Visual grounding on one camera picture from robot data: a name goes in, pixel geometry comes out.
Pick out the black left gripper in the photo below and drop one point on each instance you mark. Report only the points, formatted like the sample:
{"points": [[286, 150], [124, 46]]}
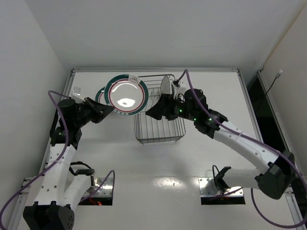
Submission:
{"points": [[90, 109]]}

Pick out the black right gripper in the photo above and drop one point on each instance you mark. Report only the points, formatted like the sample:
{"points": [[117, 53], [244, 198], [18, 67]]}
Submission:
{"points": [[164, 107]]}

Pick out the green red rimmed plate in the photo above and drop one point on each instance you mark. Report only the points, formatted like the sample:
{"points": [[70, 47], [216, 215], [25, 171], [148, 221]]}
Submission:
{"points": [[127, 94], [99, 98]]}

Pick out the white plate with blue rim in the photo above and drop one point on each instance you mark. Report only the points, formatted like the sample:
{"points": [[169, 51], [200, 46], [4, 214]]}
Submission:
{"points": [[165, 87]]}

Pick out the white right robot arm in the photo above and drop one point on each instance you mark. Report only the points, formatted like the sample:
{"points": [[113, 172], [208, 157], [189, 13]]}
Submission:
{"points": [[273, 171]]}

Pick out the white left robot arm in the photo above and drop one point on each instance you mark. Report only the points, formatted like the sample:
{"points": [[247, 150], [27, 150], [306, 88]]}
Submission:
{"points": [[55, 203]]}

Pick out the grey wire dish rack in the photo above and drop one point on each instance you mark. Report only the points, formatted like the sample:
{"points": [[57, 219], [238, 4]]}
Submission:
{"points": [[148, 130]]}

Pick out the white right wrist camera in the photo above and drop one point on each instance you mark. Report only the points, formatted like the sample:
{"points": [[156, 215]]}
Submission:
{"points": [[178, 87]]}

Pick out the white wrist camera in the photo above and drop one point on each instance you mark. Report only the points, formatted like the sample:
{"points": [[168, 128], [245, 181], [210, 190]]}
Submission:
{"points": [[178, 87], [76, 95]]}

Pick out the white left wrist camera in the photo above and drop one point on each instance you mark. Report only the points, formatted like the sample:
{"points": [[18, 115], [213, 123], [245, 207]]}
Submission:
{"points": [[76, 95]]}

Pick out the aluminium table frame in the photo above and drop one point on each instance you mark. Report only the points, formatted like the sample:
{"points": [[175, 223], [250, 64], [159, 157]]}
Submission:
{"points": [[157, 185]]}

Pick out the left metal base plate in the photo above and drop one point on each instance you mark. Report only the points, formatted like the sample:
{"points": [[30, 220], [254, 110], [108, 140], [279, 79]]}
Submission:
{"points": [[102, 190]]}

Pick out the metal base plate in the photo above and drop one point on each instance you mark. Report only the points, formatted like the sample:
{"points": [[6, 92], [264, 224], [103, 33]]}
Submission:
{"points": [[209, 190], [102, 190]]}

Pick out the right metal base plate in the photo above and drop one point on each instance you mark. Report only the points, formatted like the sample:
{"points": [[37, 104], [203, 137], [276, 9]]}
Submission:
{"points": [[209, 190]]}

